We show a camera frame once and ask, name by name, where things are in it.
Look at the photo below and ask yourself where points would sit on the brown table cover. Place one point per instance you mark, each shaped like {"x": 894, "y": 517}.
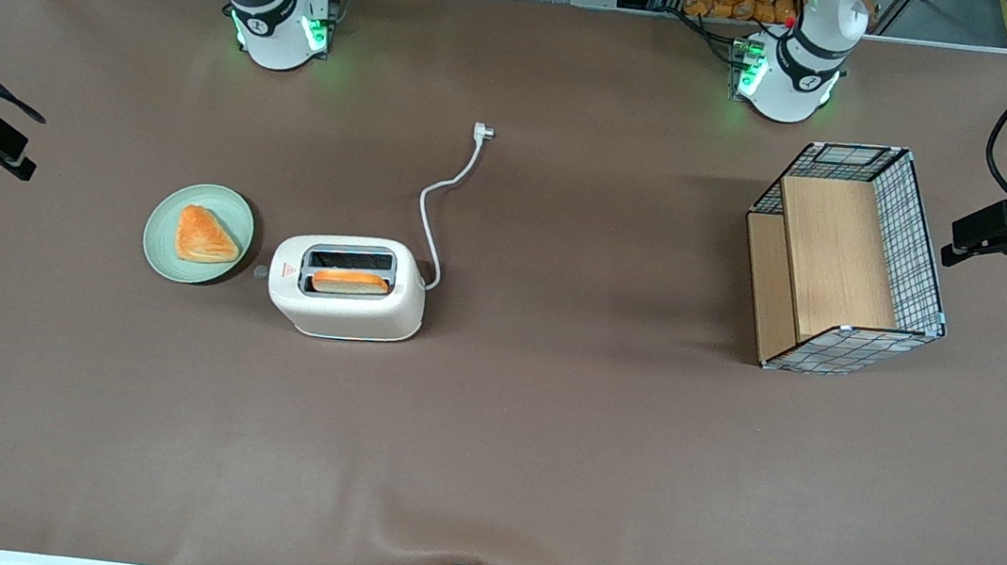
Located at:
{"x": 543, "y": 439}

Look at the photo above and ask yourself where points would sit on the triangular golden pastry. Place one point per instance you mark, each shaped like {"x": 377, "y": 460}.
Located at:
{"x": 203, "y": 237}

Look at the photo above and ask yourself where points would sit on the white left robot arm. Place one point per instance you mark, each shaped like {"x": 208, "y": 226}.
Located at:
{"x": 786, "y": 92}

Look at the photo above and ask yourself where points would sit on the toast slice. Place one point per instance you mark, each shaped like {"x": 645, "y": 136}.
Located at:
{"x": 350, "y": 282}

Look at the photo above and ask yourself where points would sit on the wooden shelf insert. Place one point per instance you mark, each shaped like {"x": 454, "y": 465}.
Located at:
{"x": 838, "y": 254}

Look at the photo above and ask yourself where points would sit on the white two-slot toaster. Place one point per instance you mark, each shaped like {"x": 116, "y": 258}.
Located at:
{"x": 348, "y": 312}

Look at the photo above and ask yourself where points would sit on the pale green plate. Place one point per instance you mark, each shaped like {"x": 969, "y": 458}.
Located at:
{"x": 161, "y": 248}

